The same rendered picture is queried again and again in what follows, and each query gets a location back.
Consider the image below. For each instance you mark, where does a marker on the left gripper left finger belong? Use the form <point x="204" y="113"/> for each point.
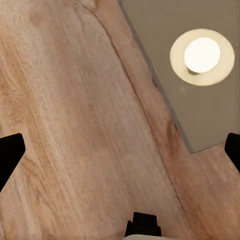
<point x="12" y="149"/>

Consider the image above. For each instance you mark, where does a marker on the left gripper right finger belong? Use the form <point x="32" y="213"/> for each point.
<point x="232" y="148"/>

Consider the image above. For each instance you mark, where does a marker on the coffee table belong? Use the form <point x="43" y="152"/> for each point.
<point x="192" y="48"/>

